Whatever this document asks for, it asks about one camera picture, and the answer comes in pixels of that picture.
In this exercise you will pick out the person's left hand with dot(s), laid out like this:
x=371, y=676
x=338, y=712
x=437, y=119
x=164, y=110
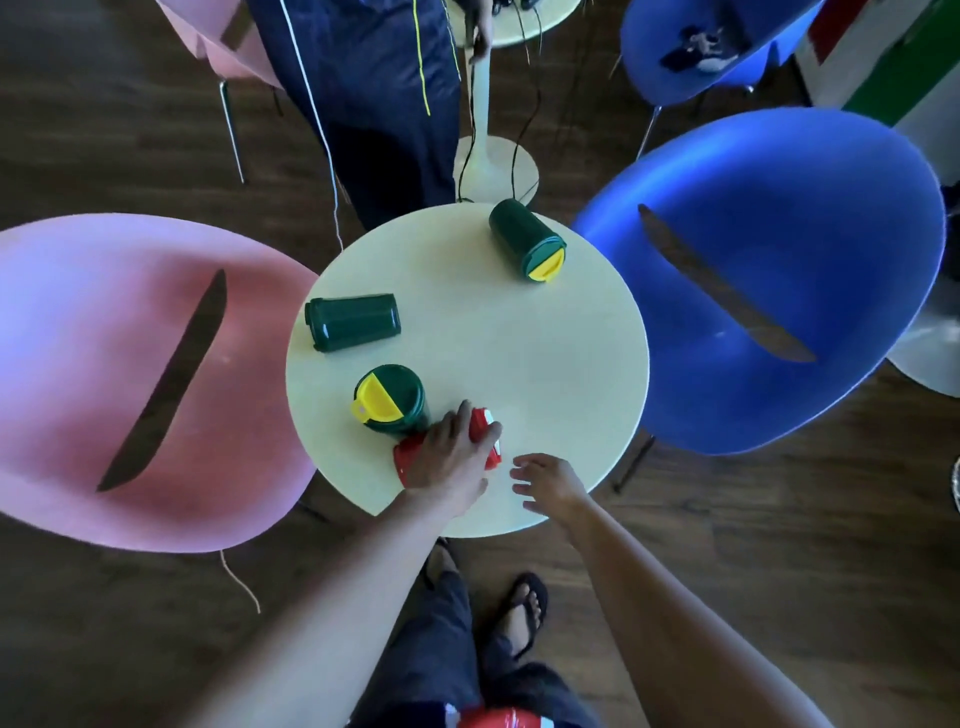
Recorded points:
x=442, y=472

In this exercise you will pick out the person's right hand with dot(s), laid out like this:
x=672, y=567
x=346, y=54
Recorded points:
x=555, y=487

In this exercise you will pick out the person's left thumb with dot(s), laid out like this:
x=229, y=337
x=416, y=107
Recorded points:
x=489, y=442

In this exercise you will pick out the person's right thumb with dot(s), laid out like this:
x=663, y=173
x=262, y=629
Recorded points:
x=534, y=508

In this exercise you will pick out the red plastic container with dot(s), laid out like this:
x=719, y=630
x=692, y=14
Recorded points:
x=406, y=454

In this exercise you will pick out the person's left forearm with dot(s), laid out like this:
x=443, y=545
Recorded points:
x=337, y=615

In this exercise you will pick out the person's right forearm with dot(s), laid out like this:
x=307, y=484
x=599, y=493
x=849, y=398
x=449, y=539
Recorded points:
x=675, y=637

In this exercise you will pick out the round white table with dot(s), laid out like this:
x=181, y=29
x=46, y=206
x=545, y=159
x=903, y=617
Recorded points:
x=487, y=352

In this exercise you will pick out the person's black sandal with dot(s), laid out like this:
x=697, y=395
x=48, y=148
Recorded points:
x=529, y=600
x=439, y=559

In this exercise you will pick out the green container with yellow lid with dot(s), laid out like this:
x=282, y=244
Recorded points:
x=525, y=238
x=390, y=397

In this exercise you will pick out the person's dark trousers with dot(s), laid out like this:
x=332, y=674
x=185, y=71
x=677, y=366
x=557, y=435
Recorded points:
x=435, y=652

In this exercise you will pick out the green container without lid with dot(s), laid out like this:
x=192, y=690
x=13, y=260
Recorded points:
x=352, y=322

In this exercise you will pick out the red glossy object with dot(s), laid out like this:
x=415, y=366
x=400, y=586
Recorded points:
x=502, y=718

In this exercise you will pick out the large blue shell chair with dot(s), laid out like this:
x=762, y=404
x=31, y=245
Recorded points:
x=787, y=225

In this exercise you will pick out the large pink shell chair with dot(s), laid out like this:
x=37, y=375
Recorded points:
x=75, y=360

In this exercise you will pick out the black and white object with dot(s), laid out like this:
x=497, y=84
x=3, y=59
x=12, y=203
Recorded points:
x=701, y=49

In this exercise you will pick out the red green white panel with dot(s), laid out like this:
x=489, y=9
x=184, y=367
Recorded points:
x=892, y=60

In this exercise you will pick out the white pedestal table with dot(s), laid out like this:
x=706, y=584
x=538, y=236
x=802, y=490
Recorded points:
x=491, y=165

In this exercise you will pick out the white pedestal base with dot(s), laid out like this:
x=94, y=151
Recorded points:
x=934, y=345

